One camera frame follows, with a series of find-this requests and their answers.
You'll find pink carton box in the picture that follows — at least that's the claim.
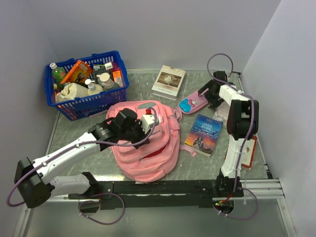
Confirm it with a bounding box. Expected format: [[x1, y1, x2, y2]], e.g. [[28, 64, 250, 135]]
[[111, 62, 124, 87]]

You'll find green drink bottle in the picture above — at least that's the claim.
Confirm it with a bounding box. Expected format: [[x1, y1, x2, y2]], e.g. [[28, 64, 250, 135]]
[[49, 63, 67, 83]]

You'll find white coffee cover book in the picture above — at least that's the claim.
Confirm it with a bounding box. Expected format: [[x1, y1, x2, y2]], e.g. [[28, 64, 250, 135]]
[[152, 65, 186, 100]]

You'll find pink blue pencil case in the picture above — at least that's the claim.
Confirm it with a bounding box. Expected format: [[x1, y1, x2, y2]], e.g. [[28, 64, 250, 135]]
[[178, 91, 208, 115]]

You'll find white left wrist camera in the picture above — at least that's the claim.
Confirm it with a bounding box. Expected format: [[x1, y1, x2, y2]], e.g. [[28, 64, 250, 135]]
[[140, 109, 162, 134]]

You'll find red framed card book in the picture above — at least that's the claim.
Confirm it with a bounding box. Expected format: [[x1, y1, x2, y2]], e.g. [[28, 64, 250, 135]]
[[222, 135, 257, 173]]

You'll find blue Jane Eyre book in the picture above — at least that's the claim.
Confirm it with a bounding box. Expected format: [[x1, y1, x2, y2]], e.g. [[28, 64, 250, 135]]
[[184, 114, 223, 157]]

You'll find floral pink notebook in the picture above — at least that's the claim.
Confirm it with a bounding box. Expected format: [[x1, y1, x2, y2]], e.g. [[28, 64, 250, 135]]
[[213, 102, 230, 125]]

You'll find cream lotion bottle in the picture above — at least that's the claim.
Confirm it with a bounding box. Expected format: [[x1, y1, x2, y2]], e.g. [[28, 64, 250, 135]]
[[84, 79, 104, 96]]

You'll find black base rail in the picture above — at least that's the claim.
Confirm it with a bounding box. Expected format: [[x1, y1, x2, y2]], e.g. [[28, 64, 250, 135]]
[[68, 175, 244, 210]]

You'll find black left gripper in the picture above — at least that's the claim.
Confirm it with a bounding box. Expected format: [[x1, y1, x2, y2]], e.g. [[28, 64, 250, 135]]
[[119, 118, 151, 149]]

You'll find orange snack box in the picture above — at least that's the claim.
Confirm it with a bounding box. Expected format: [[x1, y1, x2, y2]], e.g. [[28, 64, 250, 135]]
[[60, 60, 93, 84]]

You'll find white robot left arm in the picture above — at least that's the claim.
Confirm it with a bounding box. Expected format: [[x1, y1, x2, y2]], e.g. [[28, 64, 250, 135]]
[[13, 107, 158, 208]]

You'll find pink student backpack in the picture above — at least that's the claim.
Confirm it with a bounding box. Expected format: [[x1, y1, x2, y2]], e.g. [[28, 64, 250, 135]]
[[106, 100, 196, 183]]

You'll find grey pump bottle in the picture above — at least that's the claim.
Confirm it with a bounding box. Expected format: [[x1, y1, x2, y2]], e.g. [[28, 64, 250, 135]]
[[96, 73, 120, 91]]

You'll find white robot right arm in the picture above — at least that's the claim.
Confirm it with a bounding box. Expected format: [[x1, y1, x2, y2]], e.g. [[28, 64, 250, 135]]
[[198, 71, 259, 197]]

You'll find blue plastic shopping basket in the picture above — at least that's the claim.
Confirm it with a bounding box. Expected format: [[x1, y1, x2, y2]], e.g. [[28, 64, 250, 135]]
[[44, 50, 129, 121]]

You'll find beige cloth bag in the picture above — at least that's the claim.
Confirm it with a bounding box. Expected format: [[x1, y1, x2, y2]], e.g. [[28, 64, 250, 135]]
[[55, 83, 88, 103]]

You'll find black packaged box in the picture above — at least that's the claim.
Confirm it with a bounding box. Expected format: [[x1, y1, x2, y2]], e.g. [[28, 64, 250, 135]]
[[93, 64, 113, 82]]

